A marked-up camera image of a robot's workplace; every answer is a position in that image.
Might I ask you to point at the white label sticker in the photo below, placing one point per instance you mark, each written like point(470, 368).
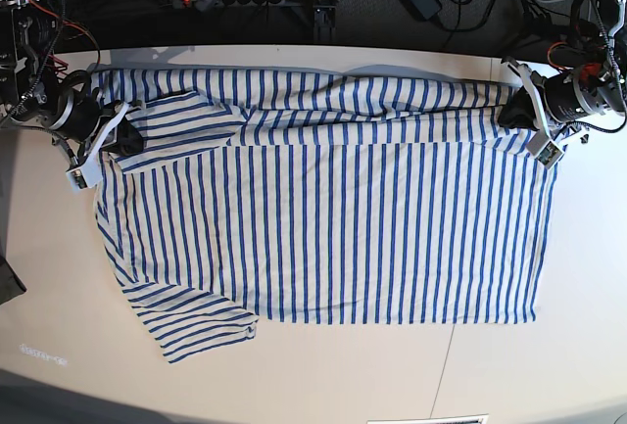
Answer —
point(38, 354)

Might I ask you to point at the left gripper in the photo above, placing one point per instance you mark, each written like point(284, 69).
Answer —
point(566, 97)

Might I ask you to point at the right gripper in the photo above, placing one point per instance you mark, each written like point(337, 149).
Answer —
point(80, 117)

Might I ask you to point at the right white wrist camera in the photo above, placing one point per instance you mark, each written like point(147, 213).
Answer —
point(84, 171)

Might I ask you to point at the black table clamp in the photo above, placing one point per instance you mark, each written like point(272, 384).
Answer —
point(324, 24)

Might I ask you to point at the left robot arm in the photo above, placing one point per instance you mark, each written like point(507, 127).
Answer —
point(588, 54)

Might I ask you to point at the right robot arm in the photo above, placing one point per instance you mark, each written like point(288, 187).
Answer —
point(40, 93)

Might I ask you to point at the blue white striped T-shirt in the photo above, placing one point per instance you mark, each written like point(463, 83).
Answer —
point(318, 198)

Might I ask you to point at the dark cloth at left edge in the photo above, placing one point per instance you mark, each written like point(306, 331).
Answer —
point(11, 285)

